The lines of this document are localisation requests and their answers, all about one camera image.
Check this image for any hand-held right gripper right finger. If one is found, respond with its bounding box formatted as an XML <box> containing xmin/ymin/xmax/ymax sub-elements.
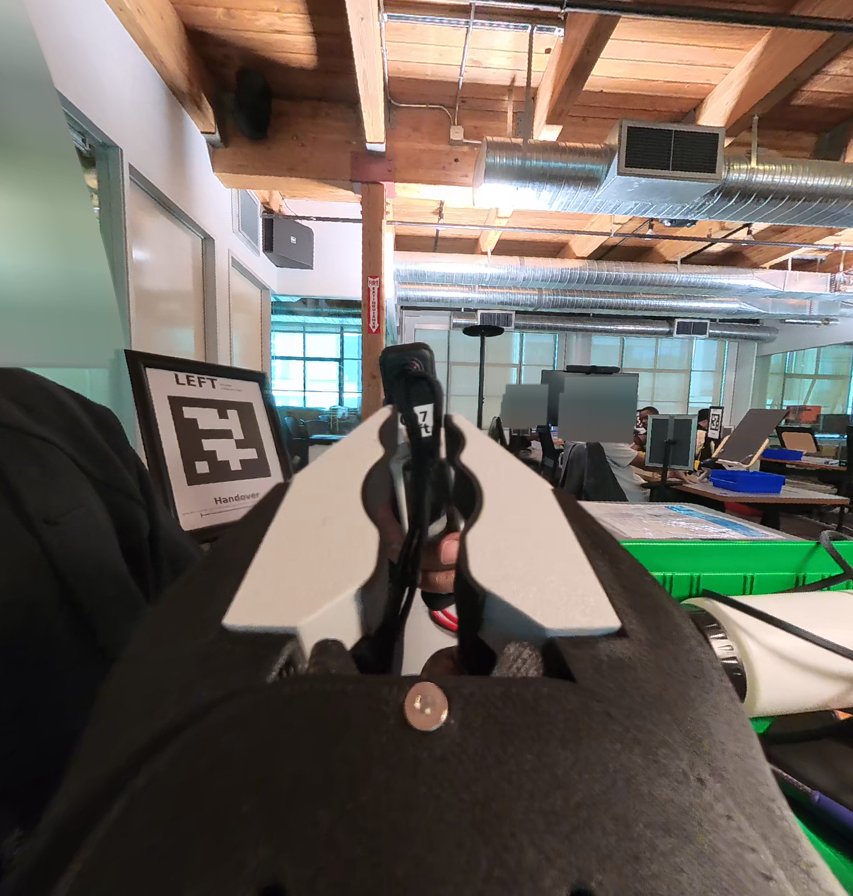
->
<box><xmin>441</xmin><ymin>412</ymin><xmax>623</xmax><ymax>655</ymax></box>

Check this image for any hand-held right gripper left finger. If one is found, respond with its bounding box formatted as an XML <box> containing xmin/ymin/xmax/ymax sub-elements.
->
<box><xmin>221</xmin><ymin>406</ymin><xmax>402</xmax><ymax>662</ymax></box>

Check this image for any black strap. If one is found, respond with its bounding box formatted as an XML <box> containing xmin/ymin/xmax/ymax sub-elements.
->
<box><xmin>354</xmin><ymin>343</ymin><xmax>472</xmax><ymax>676</ymax></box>

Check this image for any green plastic bin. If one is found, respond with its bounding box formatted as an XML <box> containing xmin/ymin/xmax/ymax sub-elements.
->
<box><xmin>620</xmin><ymin>537</ymin><xmax>853</xmax><ymax>896</ymax></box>

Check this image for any blue handled tool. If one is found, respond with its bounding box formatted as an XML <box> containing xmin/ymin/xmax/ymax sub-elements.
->
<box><xmin>769</xmin><ymin>763</ymin><xmax>853</xmax><ymax>851</ymax></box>

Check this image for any person's left hand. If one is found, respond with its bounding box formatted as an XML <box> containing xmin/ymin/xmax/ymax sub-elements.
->
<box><xmin>419</xmin><ymin>530</ymin><xmax>465</xmax><ymax>595</ymax></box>

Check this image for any black round lamp stand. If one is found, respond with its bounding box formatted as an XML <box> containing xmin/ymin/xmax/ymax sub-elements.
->
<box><xmin>461</xmin><ymin>322</ymin><xmax>506</xmax><ymax>429</ymax></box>

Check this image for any printed paper sheet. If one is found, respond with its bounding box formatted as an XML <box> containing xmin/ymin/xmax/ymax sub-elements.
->
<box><xmin>578</xmin><ymin>500</ymin><xmax>766</xmax><ymax>546</ymax></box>

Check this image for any black monitor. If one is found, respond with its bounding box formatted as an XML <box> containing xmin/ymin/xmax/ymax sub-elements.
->
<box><xmin>540</xmin><ymin>367</ymin><xmax>623</xmax><ymax>438</ymax></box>

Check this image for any grey monitor back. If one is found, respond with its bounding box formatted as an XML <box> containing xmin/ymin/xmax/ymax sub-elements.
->
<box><xmin>645</xmin><ymin>415</ymin><xmax>699</xmax><ymax>473</ymax></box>

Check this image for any blue plastic bin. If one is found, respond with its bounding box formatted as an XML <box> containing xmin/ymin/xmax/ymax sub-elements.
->
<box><xmin>710</xmin><ymin>469</ymin><xmax>789</xmax><ymax>495</ymax></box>

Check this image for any white cylinder with black cap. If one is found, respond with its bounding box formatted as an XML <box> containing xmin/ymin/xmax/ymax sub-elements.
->
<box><xmin>682</xmin><ymin>588</ymin><xmax>853</xmax><ymax>719</ymax></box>

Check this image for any large black wall speaker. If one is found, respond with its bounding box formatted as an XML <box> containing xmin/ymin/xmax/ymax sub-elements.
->
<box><xmin>262</xmin><ymin>212</ymin><xmax>317</xmax><ymax>271</ymax></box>

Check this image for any thin silver air duct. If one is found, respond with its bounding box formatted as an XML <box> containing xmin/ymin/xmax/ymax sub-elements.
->
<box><xmin>393</xmin><ymin>258</ymin><xmax>833</xmax><ymax>345</ymax></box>

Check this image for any black cable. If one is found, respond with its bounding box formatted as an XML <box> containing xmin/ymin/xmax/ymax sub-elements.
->
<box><xmin>697</xmin><ymin>530</ymin><xmax>853</xmax><ymax>676</ymax></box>

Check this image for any large silver air duct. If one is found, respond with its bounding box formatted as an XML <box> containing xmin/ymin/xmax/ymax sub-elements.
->
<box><xmin>473</xmin><ymin>119</ymin><xmax>853</xmax><ymax>233</ymax></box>

